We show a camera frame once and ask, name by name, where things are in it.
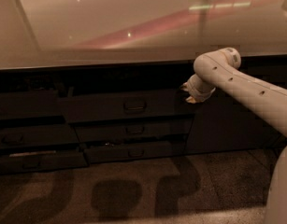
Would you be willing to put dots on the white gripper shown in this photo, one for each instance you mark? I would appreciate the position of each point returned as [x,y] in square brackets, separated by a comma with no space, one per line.
[196,91]

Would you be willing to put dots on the dark drawer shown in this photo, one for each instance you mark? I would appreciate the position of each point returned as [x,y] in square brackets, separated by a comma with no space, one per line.
[133,130]
[28,104]
[135,151]
[125,105]
[37,136]
[42,162]

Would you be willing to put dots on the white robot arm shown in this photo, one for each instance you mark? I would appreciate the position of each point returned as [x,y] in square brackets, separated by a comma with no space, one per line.
[219,69]

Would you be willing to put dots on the dark cabinet door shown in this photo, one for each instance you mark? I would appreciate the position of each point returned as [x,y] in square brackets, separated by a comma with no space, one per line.
[223,123]

